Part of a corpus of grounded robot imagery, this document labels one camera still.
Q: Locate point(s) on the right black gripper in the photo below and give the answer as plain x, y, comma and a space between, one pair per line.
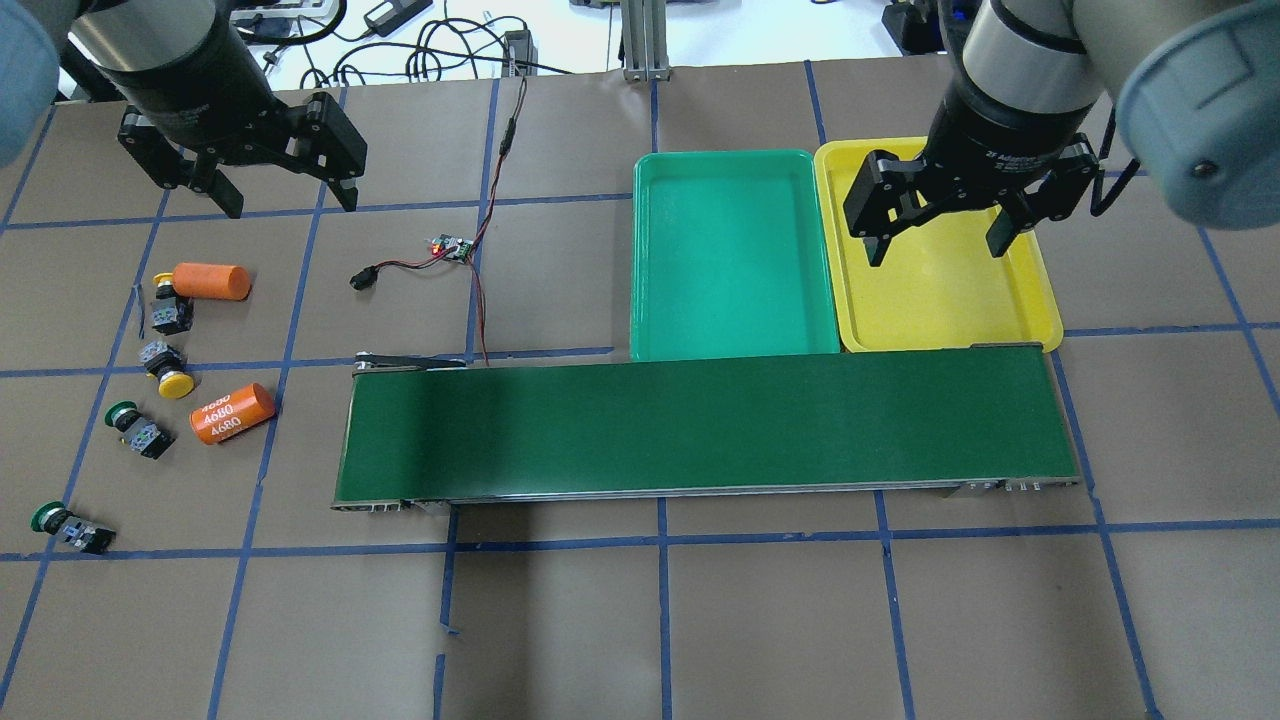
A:
1003, 125

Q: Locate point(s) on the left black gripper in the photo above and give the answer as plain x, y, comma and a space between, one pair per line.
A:
192, 93

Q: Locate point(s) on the yellow push button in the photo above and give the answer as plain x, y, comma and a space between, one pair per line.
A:
170, 312
167, 365

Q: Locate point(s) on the orange cylinder marked 4680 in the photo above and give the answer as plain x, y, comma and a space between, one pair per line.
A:
233, 414

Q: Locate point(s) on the green push button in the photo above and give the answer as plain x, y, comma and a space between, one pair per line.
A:
140, 434
83, 535

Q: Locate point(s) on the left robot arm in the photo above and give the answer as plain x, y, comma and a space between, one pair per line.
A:
121, 37

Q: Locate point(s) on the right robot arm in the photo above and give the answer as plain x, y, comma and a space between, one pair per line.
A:
1055, 102

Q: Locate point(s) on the yellow plastic tray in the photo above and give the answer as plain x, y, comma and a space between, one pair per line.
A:
938, 286

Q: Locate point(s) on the black barrel connector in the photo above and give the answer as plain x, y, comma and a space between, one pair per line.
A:
365, 279

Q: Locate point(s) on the plain orange cylinder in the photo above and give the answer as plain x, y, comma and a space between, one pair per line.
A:
212, 281

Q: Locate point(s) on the small green circuit board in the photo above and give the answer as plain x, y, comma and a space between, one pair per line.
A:
447, 248

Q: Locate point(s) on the black power adapter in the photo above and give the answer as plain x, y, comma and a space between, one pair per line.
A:
386, 17

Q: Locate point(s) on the green plastic tray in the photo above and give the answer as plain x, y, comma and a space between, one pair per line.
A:
729, 257

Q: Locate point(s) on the green conveyor belt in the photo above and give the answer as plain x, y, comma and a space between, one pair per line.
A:
944, 418

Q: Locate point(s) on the aluminium profile post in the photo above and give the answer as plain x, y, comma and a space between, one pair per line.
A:
644, 41

